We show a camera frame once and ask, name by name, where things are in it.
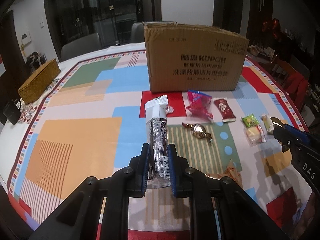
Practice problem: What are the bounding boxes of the white pastry packet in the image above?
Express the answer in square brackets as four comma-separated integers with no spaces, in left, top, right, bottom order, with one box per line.
[261,114,274,134]

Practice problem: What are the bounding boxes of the clear packet yellow cake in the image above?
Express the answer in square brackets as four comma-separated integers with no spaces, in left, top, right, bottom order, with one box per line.
[245,125,266,145]

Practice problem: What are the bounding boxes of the green small snack packet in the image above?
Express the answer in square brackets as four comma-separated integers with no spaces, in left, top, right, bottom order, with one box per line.
[242,113,259,128]

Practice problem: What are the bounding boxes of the silver white snack bar packet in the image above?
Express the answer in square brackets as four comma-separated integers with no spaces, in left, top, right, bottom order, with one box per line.
[145,95,170,189]

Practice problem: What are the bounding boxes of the gold candy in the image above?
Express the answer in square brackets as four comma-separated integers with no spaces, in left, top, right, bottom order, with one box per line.
[182,122,212,144]

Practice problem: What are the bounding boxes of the dark red snack packet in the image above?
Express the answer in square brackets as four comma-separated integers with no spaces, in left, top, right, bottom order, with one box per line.
[213,99,236,123]

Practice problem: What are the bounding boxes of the pink transparent snack bag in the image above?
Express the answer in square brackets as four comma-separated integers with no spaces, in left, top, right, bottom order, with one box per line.
[185,90,214,121]

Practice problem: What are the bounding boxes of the red wooden chair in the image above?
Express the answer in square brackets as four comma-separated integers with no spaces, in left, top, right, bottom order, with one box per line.
[261,55,309,112]

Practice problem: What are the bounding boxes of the orange snack packet near edge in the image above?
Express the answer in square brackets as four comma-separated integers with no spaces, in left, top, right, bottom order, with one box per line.
[208,160,243,188]

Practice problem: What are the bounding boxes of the colourful patchwork tablecloth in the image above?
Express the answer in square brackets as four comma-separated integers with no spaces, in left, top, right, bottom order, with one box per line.
[1,44,311,235]

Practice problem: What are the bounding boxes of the red heart balloons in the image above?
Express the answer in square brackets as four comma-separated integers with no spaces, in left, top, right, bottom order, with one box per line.
[261,18,281,40]

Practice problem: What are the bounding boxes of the brown cardboard box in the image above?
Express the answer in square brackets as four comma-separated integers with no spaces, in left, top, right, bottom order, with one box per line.
[144,22,249,92]

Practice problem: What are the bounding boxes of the grey dining chair centre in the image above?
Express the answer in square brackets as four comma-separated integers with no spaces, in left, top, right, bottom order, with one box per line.
[131,22,145,43]

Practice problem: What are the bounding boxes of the grey dining chair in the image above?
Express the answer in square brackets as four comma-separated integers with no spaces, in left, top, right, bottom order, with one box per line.
[61,33,103,61]
[131,22,145,43]

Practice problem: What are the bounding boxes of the woven yellow tissue box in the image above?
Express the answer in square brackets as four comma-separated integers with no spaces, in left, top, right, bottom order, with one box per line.
[18,59,61,105]

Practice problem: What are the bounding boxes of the grey dining chair left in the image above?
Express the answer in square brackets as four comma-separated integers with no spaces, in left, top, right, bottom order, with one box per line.
[61,33,103,61]

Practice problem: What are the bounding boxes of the black small bag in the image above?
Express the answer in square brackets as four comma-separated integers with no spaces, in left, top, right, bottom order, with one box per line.
[3,100,22,125]

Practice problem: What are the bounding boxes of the glass sliding door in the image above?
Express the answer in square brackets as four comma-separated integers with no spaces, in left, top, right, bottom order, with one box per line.
[44,0,162,56]

